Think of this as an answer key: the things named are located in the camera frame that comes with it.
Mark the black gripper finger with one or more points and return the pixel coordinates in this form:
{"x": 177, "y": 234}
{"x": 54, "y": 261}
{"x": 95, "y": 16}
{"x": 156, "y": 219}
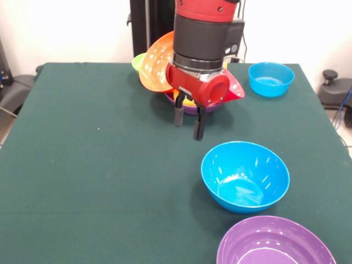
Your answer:
{"x": 199, "y": 123}
{"x": 179, "y": 110}

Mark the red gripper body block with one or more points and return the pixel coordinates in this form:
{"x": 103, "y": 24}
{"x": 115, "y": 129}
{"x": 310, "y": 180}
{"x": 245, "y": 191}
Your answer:
{"x": 203, "y": 88}

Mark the yellow smooth cup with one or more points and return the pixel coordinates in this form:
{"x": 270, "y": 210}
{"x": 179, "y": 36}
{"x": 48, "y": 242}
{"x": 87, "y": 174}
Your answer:
{"x": 189, "y": 103}

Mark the pink-red small bowl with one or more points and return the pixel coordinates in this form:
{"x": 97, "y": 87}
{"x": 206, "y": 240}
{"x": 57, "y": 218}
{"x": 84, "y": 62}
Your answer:
{"x": 235, "y": 88}

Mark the orange large bowl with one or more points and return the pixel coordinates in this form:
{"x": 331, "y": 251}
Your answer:
{"x": 155, "y": 68}

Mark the blue large bowl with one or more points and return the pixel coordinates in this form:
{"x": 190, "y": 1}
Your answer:
{"x": 244, "y": 198}

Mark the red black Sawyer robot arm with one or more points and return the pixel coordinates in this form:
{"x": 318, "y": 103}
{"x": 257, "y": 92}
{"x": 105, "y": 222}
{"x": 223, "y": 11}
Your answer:
{"x": 203, "y": 33}

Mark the green small bowl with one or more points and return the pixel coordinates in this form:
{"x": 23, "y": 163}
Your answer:
{"x": 137, "y": 64}

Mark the blue small bowl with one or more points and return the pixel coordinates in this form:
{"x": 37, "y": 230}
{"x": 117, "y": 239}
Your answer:
{"x": 270, "y": 85}

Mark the black column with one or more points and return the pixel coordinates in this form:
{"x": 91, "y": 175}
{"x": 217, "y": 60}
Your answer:
{"x": 148, "y": 24}

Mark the dark green tablecloth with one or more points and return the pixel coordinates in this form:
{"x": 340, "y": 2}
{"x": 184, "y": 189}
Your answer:
{"x": 82, "y": 192}

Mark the black equipment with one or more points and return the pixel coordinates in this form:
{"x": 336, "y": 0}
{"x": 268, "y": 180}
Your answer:
{"x": 4, "y": 68}

